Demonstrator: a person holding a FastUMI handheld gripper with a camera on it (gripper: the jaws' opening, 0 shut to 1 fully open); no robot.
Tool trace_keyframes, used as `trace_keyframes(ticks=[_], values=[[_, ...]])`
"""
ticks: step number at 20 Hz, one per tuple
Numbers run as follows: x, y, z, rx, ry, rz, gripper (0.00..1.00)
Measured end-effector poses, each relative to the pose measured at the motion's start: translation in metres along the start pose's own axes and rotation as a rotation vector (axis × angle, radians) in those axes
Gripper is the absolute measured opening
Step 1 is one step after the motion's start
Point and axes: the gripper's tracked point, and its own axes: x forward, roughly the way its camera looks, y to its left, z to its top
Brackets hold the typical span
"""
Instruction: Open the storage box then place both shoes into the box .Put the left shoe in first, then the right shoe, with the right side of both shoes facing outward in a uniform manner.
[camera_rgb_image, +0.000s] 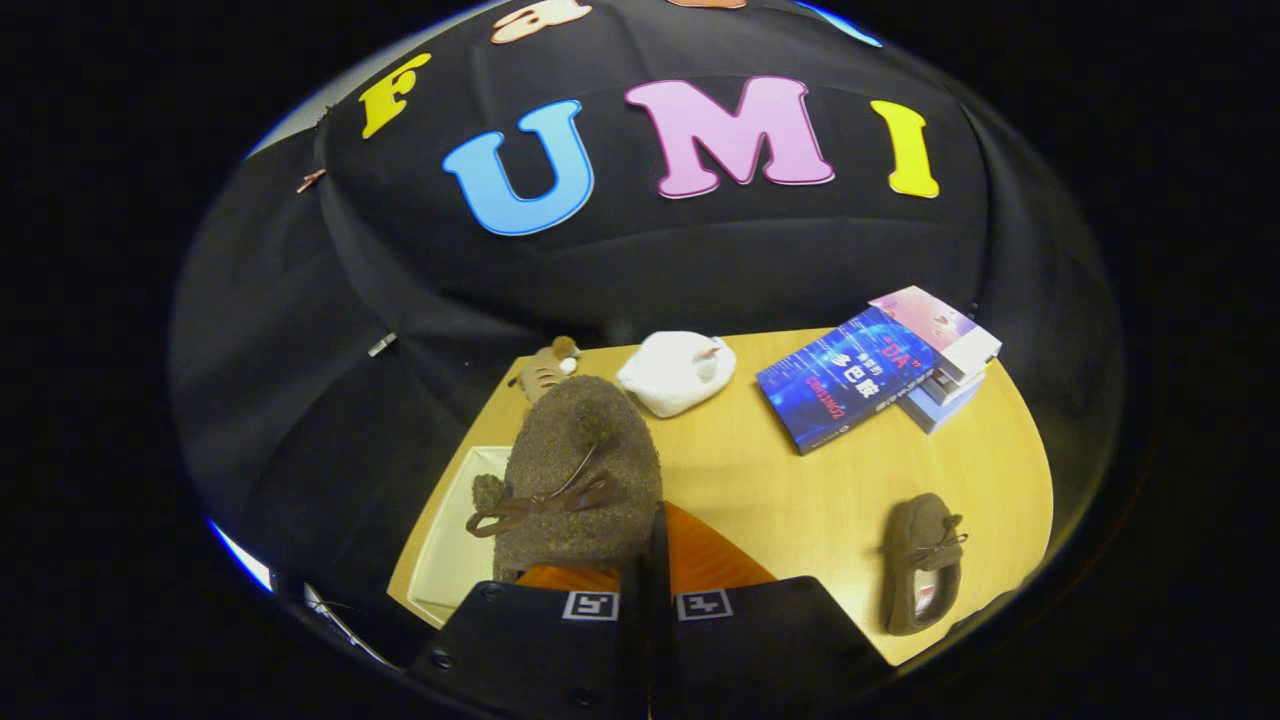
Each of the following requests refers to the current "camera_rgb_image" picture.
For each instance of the white plush toy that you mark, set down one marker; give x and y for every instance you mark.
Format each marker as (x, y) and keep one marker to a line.
(675, 375)

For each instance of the brown fuzzy shoe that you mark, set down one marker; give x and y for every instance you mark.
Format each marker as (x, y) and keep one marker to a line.
(915, 530)
(580, 430)

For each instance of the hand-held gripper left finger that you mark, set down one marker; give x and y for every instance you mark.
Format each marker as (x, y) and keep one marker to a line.
(530, 650)

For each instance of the blue cover book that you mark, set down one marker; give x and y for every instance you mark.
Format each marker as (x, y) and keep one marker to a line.
(840, 385)

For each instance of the pink cover book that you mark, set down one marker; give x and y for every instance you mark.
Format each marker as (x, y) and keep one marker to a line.
(930, 320)

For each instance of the black backdrop cloth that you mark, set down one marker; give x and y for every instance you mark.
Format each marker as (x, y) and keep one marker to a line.
(700, 260)

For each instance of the reddish clip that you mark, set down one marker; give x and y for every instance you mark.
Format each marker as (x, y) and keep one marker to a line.
(311, 181)

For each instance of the white paperback book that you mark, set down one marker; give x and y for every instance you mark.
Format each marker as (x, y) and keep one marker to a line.
(955, 385)

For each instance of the brown plush toy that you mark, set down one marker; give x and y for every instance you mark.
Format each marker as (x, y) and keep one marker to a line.
(540, 378)

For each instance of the light blue book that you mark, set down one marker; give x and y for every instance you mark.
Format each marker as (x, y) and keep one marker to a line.
(935, 415)

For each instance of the silver clip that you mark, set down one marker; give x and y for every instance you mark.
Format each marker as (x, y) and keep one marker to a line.
(382, 345)

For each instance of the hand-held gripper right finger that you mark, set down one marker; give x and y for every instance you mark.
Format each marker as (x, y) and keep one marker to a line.
(770, 640)

